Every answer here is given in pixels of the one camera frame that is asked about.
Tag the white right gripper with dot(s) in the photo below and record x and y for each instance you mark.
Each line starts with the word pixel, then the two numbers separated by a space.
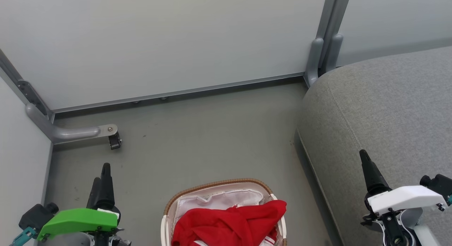
pixel 406 197

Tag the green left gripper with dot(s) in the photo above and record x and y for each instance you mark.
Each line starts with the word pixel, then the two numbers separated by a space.
pixel 79 219

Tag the red cloth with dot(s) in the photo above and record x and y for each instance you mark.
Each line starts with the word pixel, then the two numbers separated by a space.
pixel 229 226

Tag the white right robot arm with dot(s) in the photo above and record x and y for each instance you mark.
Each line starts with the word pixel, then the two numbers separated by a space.
pixel 402 228

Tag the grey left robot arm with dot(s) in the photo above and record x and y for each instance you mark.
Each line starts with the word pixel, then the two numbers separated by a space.
pixel 67 240

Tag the grey fabric sofa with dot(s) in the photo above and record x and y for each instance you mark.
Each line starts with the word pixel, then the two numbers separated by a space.
pixel 385 118

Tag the black metal caster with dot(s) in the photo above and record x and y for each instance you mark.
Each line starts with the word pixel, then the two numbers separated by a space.
pixel 114 140

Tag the grey partition foot with caster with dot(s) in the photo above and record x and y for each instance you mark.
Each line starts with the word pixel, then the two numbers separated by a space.
pixel 67 133

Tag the white wicker-rimmed laundry basket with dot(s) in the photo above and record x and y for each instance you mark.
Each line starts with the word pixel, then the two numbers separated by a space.
pixel 169 207

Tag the white basket liner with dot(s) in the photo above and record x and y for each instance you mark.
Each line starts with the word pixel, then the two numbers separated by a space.
pixel 219 200

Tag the grey double partition foot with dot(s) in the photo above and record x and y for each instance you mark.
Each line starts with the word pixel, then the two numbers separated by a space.
pixel 314 58

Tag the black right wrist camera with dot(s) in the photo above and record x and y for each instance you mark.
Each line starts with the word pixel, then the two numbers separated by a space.
pixel 439 184

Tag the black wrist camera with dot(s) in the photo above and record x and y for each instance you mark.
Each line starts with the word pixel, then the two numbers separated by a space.
pixel 35 215
pixel 439 184

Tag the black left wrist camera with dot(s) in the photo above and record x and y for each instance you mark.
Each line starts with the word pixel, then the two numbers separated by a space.
pixel 35 215

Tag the aluminium partition bottom rail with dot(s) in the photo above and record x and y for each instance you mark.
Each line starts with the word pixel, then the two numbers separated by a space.
pixel 176 93

